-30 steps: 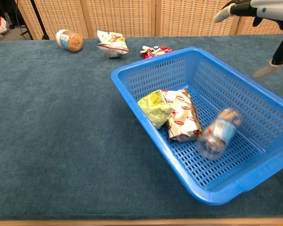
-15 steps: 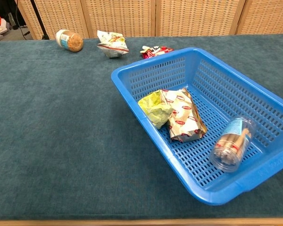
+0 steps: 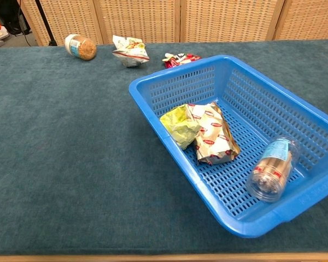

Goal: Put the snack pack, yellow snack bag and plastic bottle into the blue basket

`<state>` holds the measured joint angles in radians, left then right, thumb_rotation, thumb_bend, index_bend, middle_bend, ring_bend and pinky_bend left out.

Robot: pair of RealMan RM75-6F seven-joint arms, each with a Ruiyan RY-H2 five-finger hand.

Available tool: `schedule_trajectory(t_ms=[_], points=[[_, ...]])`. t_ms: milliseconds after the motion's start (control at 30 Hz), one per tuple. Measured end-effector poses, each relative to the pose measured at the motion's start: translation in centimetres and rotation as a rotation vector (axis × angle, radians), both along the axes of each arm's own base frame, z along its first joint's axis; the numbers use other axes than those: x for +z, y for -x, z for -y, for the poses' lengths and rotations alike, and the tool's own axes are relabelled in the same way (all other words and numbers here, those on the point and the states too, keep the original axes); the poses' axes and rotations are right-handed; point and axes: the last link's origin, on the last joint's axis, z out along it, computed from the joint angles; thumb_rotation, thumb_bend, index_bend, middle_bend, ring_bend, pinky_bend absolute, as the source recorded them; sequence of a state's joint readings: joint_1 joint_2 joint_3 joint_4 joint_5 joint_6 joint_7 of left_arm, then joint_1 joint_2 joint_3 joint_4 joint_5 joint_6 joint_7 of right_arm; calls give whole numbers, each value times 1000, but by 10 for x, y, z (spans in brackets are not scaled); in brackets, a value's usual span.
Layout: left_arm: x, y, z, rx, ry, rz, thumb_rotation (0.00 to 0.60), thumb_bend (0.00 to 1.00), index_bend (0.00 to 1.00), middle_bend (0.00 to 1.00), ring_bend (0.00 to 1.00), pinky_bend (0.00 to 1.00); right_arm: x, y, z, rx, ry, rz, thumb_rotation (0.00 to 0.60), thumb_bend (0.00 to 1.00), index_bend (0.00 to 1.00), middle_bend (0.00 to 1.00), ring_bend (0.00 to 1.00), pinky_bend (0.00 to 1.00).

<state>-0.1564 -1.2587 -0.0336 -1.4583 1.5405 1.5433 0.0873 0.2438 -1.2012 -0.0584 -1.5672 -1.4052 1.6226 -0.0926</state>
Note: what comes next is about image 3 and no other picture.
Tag red white snack packet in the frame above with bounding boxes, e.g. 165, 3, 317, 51
185, 101, 241, 166

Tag clear jar with blue label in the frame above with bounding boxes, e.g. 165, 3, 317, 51
245, 135, 301, 203

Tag white-lidded jar, brown contents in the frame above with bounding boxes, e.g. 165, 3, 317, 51
64, 33, 97, 61

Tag black tripod stand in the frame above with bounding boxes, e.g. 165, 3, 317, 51
34, 0, 58, 46

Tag green crinkled snack bag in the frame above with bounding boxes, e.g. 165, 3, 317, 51
159, 104, 202, 150

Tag red spouted drink pouch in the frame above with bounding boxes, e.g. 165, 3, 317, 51
162, 52, 202, 69

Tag blue perforated plastic basket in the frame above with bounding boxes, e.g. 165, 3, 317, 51
128, 54, 328, 239

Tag white printed snack bag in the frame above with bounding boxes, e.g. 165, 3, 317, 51
111, 34, 150, 68

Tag teal table cloth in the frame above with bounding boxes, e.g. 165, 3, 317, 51
0, 39, 328, 256

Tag woven wooden folding screen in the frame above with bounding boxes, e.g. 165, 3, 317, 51
19, 0, 328, 47

